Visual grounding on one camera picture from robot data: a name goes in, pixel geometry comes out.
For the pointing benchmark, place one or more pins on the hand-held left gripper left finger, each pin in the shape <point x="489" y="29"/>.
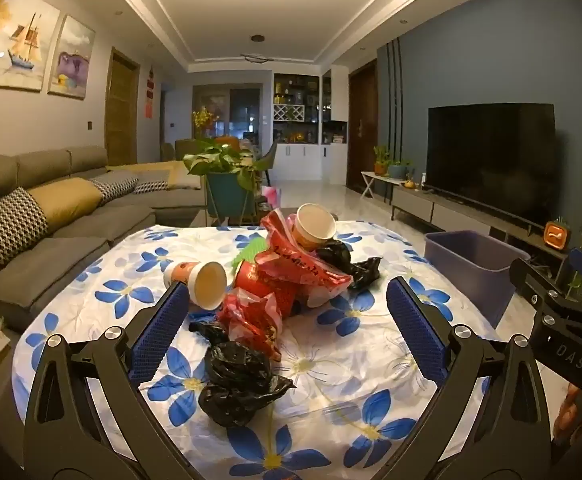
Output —
<point x="158" y="330"/>

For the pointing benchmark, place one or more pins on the diamond pattern cushion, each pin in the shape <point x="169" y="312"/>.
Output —
<point x="113" y="187"/>

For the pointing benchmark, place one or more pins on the teal planter gold stand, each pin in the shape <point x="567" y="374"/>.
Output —
<point x="226" y="192"/>

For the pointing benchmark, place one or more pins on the plant in orange pot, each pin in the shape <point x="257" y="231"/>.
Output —
<point x="381" y="162"/>

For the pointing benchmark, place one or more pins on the dark wooden door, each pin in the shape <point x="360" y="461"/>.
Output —
<point x="363" y="125"/>

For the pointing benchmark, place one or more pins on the purple abstract painting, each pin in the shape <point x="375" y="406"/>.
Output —
<point x="73" y="55"/>

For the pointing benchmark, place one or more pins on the green pothos plant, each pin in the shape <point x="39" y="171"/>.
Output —
<point x="216" y="157"/>

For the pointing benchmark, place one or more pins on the small patterned cushion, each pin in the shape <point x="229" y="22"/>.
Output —
<point x="151" y="187"/>

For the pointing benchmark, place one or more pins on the flat screen television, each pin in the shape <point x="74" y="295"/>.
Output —
<point x="491" y="160"/>

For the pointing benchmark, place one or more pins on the sailboat painting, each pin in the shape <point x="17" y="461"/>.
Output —
<point x="21" y="40"/>

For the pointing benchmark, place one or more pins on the white blue floral tablecloth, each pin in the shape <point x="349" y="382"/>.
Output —
<point x="321" y="360"/>

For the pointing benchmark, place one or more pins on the beige paper cup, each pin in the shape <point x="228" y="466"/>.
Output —
<point x="311" y="225"/>
<point x="206" y="285"/>

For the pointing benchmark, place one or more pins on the small red plastic bag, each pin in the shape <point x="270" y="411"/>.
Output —
<point x="246" y="315"/>

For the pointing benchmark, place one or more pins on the grey dining chair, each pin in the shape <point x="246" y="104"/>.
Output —
<point x="270" y="157"/>

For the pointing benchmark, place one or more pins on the yellow cushion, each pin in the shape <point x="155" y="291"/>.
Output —
<point x="66" y="200"/>

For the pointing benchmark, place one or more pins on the grey sofa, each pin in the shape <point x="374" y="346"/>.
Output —
<point x="71" y="255"/>

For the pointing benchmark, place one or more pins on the orange speaker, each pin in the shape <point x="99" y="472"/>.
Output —
<point x="556" y="235"/>

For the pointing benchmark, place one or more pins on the light wooden door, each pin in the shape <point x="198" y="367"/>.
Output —
<point x="121" y="110"/>

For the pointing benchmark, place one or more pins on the purple plastic bin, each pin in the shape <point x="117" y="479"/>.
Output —
<point x="471" y="290"/>

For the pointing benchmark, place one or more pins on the person's right hand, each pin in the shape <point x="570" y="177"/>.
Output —
<point x="568" y="412"/>

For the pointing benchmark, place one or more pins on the orange chair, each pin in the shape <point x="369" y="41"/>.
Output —
<point x="228" y="141"/>

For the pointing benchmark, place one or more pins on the pink bag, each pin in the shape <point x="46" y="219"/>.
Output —
<point x="272" y="199"/>

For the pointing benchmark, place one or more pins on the green foam net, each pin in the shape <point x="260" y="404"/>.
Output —
<point x="245" y="259"/>

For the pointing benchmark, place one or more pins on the large houndstooth cushion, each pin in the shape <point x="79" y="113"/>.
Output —
<point x="6" y="235"/>

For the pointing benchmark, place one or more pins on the red wall decoration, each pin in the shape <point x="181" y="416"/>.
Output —
<point x="149" y="95"/>

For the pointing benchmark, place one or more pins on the black plastic bag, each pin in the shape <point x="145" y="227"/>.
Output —
<point x="241" y="385"/>
<point x="356" y="270"/>

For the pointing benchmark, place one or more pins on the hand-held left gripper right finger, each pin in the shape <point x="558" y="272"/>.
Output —
<point x="416" y="330"/>

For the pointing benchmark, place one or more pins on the large red plastic bag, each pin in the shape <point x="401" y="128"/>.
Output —
<point x="296" y="265"/>

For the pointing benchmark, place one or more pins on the small orange fruit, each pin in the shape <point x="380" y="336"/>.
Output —
<point x="409" y="184"/>

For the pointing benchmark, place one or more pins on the yellow flowers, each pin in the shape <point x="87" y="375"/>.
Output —
<point x="203" y="120"/>

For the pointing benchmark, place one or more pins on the plant in blue pot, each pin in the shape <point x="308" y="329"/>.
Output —
<point x="398" y="170"/>

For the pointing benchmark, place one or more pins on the white display cabinet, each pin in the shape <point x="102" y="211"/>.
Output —
<point x="296" y="160"/>

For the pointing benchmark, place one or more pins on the grey television cabinet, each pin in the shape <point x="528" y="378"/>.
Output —
<point x="446" y="210"/>

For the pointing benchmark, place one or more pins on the white folding side table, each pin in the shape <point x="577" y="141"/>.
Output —
<point x="371" y="180"/>

